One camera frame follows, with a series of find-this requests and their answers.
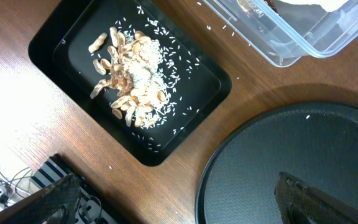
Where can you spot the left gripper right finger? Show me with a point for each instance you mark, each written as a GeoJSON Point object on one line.
{"type": "Point", "coordinates": [300, 203]}

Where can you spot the round black serving tray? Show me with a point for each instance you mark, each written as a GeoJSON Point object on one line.
{"type": "Point", "coordinates": [315, 142]}

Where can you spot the striped electronics box with cables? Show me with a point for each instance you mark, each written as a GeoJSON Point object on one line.
{"type": "Point", "coordinates": [91, 207]}

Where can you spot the food scraps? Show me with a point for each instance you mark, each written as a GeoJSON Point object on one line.
{"type": "Point", "coordinates": [142, 60]}

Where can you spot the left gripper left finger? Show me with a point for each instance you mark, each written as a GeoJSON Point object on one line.
{"type": "Point", "coordinates": [55, 203]}

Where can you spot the black rectangular tray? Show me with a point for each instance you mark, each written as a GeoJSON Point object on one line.
{"type": "Point", "coordinates": [195, 83]}

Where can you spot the clear plastic waste bin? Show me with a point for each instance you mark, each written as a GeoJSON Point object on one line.
{"type": "Point", "coordinates": [284, 31]}

